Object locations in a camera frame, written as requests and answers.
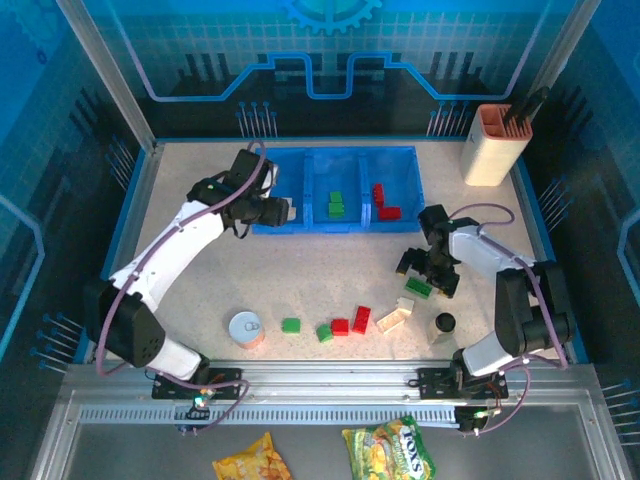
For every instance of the square green lego brick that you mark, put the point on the square green lego brick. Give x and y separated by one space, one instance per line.
290 325

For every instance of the aluminium frame post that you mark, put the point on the aluminium frame post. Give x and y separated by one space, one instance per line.
120 85
552 65

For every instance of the tin can with pull tab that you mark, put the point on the tin can with pull tab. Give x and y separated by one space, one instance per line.
246 330

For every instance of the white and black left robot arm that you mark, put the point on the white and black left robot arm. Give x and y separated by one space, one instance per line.
165 260

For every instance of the small jar with black lid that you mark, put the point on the small jar with black lid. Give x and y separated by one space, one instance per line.
443 329

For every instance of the small LED controller board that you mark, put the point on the small LED controller board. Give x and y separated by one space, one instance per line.
199 402
475 417

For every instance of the long red lego brick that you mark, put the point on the long red lego brick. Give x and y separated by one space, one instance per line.
361 319

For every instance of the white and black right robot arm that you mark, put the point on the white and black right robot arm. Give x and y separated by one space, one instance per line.
475 247

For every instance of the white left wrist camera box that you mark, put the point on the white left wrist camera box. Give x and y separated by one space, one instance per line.
271 176

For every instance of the long green lego brick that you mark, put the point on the long green lego brick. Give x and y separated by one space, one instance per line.
417 290

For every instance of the yellow snack bag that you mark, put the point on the yellow snack bag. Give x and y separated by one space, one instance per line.
250 462

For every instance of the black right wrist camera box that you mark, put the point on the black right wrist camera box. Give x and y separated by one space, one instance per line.
448 286

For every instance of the beige knife block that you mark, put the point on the beige knife block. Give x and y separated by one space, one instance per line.
487 160

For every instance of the blue plastic storage bin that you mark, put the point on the blue plastic storage bin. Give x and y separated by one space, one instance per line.
285 170
395 170
332 170

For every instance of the small green lego brick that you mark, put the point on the small green lego brick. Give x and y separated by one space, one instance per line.
336 197

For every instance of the small red lego brick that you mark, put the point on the small red lego brick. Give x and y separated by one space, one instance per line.
340 327

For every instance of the green candy bag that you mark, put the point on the green candy bag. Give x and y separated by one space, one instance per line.
390 450

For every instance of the aluminium front rail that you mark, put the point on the aluminium front rail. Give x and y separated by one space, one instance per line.
325 375

